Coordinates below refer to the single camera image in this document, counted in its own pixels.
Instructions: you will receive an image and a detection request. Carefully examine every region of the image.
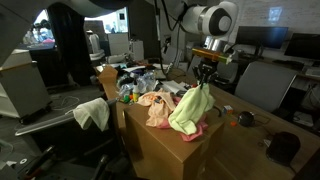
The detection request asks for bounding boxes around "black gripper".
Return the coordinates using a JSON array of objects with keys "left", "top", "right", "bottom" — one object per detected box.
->
[{"left": 192, "top": 63, "right": 219, "bottom": 88}]

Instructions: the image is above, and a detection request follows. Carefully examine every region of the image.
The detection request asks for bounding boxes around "light green towel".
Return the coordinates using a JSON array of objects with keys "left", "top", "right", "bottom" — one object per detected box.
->
[{"left": 168, "top": 83, "right": 216, "bottom": 136}]

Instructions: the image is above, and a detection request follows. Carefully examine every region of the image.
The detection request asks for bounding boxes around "white towel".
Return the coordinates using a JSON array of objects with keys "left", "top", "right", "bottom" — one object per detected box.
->
[{"left": 73, "top": 97, "right": 110, "bottom": 132}]

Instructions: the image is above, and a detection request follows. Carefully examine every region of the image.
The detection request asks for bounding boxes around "peach shirt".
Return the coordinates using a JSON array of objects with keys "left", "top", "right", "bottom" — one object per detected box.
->
[{"left": 137, "top": 89, "right": 178, "bottom": 128}]

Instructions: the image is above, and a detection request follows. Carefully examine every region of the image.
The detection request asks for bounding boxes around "pink shirt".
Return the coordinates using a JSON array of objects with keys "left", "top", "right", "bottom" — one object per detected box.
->
[{"left": 156, "top": 96, "right": 209, "bottom": 143}]

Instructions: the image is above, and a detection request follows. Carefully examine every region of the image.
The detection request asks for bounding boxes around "white paper stack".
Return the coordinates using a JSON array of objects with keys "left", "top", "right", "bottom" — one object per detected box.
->
[{"left": 161, "top": 79, "right": 189, "bottom": 96}]

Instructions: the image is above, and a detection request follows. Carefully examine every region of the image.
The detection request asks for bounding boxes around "rubik's cube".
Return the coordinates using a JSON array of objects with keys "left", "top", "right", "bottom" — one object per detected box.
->
[{"left": 222, "top": 105, "right": 234, "bottom": 116}]

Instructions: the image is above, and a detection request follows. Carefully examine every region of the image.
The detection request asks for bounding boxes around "black round speaker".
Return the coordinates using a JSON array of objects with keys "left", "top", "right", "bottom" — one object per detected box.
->
[{"left": 238, "top": 111, "right": 256, "bottom": 128}]

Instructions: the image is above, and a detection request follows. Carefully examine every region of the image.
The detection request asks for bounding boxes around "clear plastic bag pile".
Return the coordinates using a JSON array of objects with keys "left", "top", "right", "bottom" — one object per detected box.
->
[{"left": 118, "top": 71, "right": 158, "bottom": 98}]

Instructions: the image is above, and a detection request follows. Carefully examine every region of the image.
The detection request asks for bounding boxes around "white yellow spray bottle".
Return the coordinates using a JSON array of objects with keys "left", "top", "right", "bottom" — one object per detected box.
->
[{"left": 132, "top": 79, "right": 141, "bottom": 103}]

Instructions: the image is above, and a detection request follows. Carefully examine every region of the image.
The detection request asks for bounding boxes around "black computer monitor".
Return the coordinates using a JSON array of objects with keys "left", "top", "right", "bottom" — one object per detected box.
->
[
  {"left": 234, "top": 25, "right": 289, "bottom": 58},
  {"left": 284, "top": 32, "right": 320, "bottom": 62}
]

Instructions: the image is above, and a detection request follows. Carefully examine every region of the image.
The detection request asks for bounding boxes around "black keyboard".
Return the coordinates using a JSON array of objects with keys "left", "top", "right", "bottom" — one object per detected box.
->
[{"left": 273, "top": 59, "right": 305, "bottom": 70}]

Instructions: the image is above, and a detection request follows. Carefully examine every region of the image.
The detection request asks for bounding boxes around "large brown cardboard box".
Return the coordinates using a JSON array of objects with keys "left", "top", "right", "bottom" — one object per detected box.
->
[{"left": 123, "top": 99, "right": 226, "bottom": 180}]

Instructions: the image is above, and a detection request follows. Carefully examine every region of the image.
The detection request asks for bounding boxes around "small cardboard box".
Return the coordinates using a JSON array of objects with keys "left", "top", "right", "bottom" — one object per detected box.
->
[{"left": 97, "top": 65, "right": 119, "bottom": 101}]

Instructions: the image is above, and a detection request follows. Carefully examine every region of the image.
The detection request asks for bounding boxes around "black cylinder speaker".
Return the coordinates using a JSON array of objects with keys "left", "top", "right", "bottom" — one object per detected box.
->
[{"left": 265, "top": 131, "right": 301, "bottom": 167}]

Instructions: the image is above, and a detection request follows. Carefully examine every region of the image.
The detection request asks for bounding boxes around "black robot stand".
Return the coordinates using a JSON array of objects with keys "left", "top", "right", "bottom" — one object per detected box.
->
[{"left": 0, "top": 144, "right": 58, "bottom": 180}]

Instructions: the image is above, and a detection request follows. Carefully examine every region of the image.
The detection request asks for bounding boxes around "black cable loop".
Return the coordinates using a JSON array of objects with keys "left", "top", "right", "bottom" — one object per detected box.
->
[{"left": 213, "top": 103, "right": 223, "bottom": 118}]

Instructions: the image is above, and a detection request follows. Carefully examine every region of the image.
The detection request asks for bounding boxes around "white floor cable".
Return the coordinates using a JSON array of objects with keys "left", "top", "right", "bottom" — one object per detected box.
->
[{"left": 49, "top": 95, "right": 80, "bottom": 112}]

